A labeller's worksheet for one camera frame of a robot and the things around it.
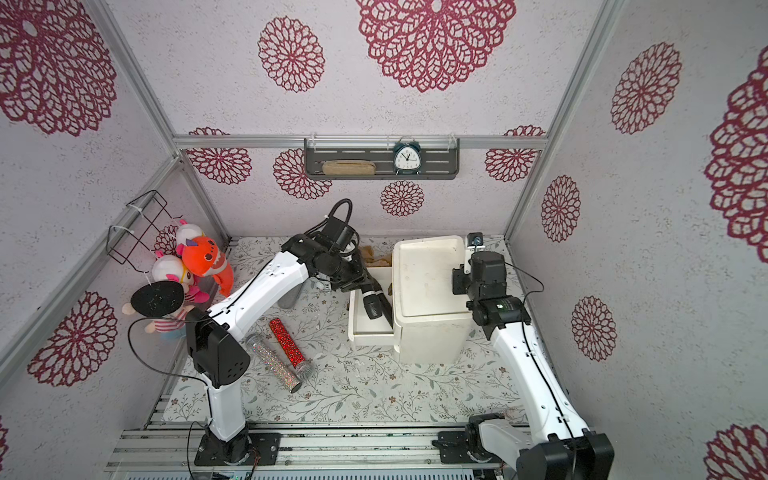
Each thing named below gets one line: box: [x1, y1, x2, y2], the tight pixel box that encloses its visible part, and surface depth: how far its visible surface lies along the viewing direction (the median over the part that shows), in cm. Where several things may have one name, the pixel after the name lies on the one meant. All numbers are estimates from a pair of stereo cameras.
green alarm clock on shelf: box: [393, 140, 423, 176], surface depth 92 cm
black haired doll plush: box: [122, 281, 199, 343], surface depth 79 cm
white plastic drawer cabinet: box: [392, 235, 471, 365], surface depth 80 cm
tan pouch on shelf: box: [322, 160, 377, 176], surface depth 91 cm
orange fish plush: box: [182, 236, 234, 298], surface depth 92 cm
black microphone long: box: [361, 286, 383, 319], surface depth 80 cm
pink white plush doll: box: [152, 220, 211, 304], surface depth 88 cm
